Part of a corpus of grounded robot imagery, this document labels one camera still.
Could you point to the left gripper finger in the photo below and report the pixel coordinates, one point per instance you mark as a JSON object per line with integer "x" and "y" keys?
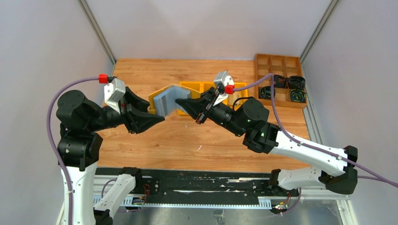
{"x": 142, "y": 121}
{"x": 136, "y": 101}

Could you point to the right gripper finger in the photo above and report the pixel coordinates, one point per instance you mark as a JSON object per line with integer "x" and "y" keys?
{"x": 208, "y": 95}
{"x": 193, "y": 106}

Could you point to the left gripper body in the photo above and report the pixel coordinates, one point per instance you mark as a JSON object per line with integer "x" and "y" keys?
{"x": 126, "y": 111}

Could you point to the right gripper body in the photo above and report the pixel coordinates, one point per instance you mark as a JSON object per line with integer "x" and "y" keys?
{"x": 207, "y": 105}

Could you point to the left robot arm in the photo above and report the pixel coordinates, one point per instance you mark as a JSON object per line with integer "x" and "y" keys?
{"x": 78, "y": 151}

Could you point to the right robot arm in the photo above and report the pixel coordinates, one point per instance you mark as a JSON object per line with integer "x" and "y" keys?
{"x": 329, "y": 168}

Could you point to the yellow three-compartment bin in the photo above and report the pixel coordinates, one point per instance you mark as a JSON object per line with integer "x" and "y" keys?
{"x": 203, "y": 86}

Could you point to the wooden compartment tray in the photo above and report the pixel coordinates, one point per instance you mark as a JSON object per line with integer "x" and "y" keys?
{"x": 289, "y": 83}

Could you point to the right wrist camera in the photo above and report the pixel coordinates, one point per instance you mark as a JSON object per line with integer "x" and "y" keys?
{"x": 221, "y": 81}

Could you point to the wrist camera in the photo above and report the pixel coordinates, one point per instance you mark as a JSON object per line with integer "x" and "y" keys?
{"x": 221, "y": 81}
{"x": 113, "y": 93}

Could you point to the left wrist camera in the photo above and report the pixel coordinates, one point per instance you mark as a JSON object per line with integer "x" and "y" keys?
{"x": 113, "y": 93}

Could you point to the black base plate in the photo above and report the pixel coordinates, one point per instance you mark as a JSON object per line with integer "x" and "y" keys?
{"x": 206, "y": 188}

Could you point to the aluminium frame rail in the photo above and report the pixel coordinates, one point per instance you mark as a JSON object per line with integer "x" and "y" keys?
{"x": 313, "y": 206}

